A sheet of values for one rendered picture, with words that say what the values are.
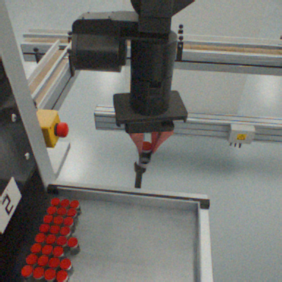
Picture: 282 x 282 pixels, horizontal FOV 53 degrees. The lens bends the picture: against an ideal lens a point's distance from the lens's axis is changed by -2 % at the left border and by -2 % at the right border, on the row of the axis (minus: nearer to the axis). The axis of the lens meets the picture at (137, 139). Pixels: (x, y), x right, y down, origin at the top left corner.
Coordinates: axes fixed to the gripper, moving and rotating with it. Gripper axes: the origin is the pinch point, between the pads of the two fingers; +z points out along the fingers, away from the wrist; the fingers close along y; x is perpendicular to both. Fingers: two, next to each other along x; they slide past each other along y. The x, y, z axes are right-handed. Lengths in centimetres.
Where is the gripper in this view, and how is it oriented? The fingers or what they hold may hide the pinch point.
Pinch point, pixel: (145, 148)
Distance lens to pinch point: 47.6
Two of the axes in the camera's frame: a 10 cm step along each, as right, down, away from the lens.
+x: 1.4, 6.8, -7.2
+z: -0.3, 7.3, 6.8
